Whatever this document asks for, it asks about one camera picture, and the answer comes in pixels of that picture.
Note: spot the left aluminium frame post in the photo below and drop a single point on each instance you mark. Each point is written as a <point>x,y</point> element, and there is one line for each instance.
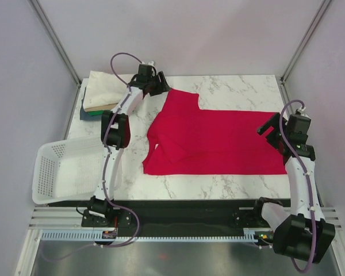
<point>50,31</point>

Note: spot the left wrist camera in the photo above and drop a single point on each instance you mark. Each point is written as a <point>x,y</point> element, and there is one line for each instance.
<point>147,69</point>

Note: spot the right aluminium frame post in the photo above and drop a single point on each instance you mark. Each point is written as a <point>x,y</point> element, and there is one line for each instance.
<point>312,28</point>

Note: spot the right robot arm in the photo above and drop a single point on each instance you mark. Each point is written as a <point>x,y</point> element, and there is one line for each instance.
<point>302,233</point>

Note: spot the folded beige t shirt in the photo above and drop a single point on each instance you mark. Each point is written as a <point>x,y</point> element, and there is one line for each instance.
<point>100,108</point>

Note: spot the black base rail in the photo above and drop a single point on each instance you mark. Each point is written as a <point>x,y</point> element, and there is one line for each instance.
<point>179,216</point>

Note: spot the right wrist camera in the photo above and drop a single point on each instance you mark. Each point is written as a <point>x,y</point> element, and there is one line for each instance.
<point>298,123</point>

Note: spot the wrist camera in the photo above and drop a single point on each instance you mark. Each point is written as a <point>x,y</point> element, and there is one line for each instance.
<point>147,69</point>
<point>298,123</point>

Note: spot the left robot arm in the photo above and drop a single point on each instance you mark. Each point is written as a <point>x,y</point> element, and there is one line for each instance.
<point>116,135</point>

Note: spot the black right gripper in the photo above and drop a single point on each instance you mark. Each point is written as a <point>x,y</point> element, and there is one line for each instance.
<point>273,121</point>

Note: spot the white plastic basket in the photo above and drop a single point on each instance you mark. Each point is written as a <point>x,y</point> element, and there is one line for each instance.
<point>75,170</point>

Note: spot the folded green t shirt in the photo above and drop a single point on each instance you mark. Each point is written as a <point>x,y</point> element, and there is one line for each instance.
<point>95,113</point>

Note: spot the aluminium frame post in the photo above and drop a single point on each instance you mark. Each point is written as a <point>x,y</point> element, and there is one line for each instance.
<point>50,31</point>
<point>312,28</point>

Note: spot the red t shirt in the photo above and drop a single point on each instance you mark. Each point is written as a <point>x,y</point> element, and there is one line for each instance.
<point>186,140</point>

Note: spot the folded white t shirt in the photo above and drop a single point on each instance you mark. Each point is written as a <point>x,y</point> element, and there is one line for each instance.
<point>103,89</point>

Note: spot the white cable duct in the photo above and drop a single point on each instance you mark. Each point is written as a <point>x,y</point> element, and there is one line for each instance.
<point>98,235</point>

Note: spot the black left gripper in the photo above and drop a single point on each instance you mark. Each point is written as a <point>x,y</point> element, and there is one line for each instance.
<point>163,87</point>

